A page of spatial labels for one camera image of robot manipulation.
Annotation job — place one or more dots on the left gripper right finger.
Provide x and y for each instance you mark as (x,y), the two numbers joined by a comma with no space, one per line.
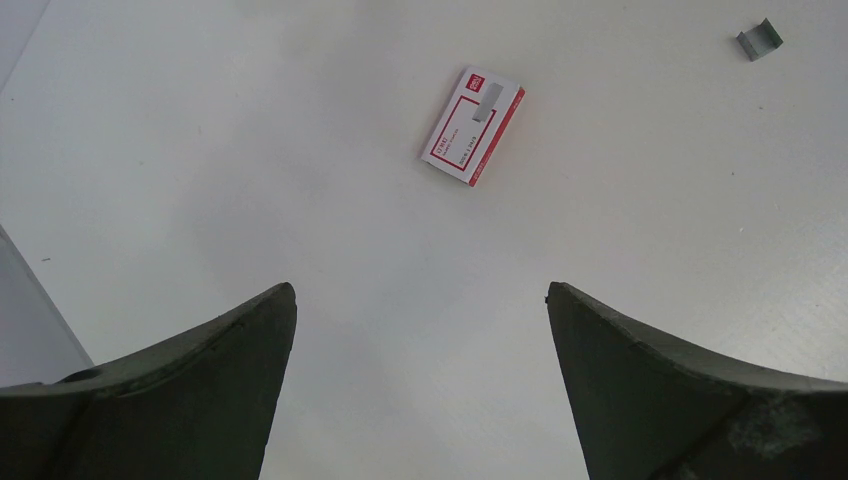
(650,405)

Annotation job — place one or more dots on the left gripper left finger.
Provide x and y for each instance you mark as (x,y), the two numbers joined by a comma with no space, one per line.
(198,405)

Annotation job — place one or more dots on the red white staple box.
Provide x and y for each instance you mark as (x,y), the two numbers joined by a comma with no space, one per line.
(475,117)

